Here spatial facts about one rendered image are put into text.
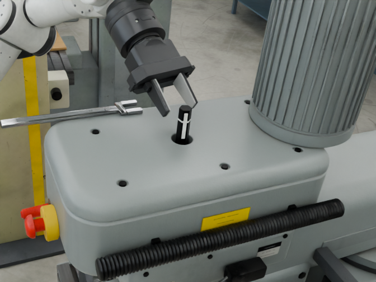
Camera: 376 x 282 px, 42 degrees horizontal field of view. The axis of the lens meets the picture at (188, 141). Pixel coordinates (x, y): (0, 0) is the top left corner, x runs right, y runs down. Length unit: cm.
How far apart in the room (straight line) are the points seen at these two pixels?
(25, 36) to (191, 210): 53
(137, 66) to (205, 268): 38
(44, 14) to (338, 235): 75
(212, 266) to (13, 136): 205
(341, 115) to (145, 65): 34
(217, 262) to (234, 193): 17
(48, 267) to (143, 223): 244
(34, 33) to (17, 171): 193
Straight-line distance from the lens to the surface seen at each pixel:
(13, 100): 271
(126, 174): 76
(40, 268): 317
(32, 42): 109
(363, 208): 109
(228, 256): 92
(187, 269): 89
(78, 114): 88
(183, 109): 81
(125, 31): 85
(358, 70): 85
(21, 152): 289
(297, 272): 109
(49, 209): 85
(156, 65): 83
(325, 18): 80
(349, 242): 114
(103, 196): 72
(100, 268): 74
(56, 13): 101
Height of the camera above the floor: 236
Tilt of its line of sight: 34 degrees down
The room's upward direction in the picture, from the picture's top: 8 degrees clockwise
